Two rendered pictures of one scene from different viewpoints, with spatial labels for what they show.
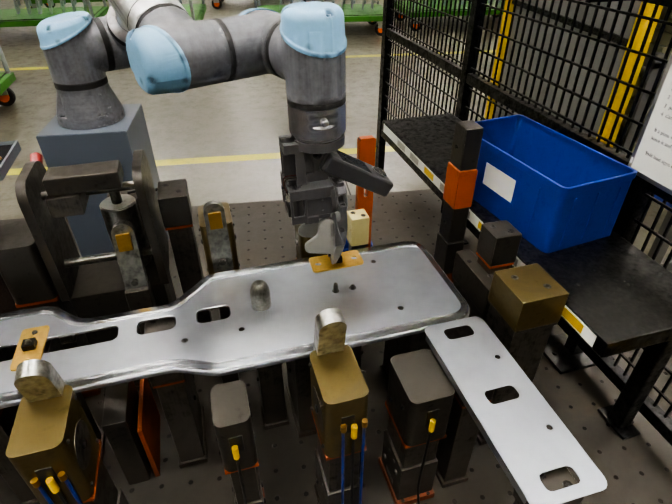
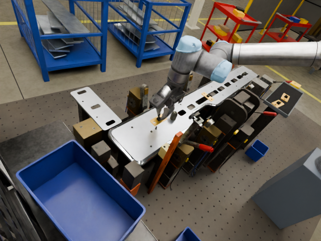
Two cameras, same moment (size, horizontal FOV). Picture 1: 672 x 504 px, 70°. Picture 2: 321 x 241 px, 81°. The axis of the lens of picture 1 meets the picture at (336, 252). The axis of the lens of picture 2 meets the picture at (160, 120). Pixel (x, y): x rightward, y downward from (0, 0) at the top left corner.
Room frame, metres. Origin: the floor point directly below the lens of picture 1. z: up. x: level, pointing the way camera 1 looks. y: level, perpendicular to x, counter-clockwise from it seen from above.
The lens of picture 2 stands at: (1.06, -0.41, 1.67)
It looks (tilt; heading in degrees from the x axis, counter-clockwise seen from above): 45 degrees down; 136
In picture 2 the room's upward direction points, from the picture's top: 20 degrees clockwise
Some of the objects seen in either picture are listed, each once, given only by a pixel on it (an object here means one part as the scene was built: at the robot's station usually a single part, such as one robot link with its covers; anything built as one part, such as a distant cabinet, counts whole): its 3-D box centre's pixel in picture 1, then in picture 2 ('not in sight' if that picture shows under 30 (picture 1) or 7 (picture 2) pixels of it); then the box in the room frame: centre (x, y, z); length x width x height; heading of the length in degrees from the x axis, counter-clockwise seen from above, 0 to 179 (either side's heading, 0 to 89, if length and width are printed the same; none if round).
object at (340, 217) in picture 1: (336, 217); not in sight; (0.59, 0.00, 1.16); 0.05 x 0.02 x 0.09; 16
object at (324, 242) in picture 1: (323, 244); (162, 106); (0.59, 0.02, 1.11); 0.06 x 0.03 x 0.09; 106
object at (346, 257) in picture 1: (336, 258); (158, 119); (0.62, 0.00, 1.07); 0.08 x 0.04 x 0.01; 106
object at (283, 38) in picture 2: not in sight; (280, 38); (-1.24, 4.53, 0.49); 0.81 x 0.46 x 0.97; 86
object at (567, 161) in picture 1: (531, 176); (83, 201); (0.85, -0.38, 1.10); 0.30 x 0.17 x 0.13; 23
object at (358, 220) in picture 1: (355, 289); (156, 169); (0.76, -0.04, 0.88); 0.04 x 0.04 x 0.37; 16
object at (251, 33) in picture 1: (260, 44); (213, 65); (0.68, 0.10, 1.38); 0.11 x 0.11 x 0.08; 37
